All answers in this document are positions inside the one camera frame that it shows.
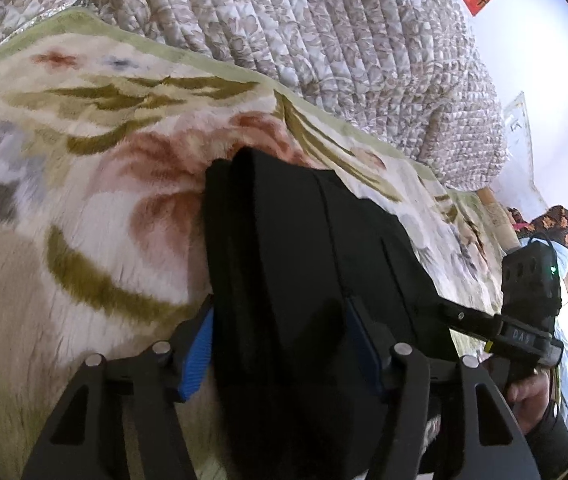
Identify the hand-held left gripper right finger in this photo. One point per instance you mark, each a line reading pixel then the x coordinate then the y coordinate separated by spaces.
pixel 364 352

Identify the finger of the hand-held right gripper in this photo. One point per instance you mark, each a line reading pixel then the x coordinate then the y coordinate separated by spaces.
pixel 464 316

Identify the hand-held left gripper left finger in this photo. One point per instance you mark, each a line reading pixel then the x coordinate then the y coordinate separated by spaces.
pixel 195 357

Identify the black pants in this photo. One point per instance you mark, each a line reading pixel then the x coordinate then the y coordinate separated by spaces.
pixel 289 285

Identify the person's right hand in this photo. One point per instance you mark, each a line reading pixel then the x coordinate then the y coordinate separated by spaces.
pixel 531 400

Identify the floral plush blanket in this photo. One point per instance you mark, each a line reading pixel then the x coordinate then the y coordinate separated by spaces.
pixel 89 185

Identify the quilted leaf-print bedspread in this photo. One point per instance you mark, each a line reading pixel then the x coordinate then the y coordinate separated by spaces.
pixel 339 45

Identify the grey leaf-print bed sheet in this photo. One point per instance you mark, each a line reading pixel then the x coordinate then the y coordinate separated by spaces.
pixel 19 5

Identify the white wall hanging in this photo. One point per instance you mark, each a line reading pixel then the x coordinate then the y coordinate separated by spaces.
pixel 519 130

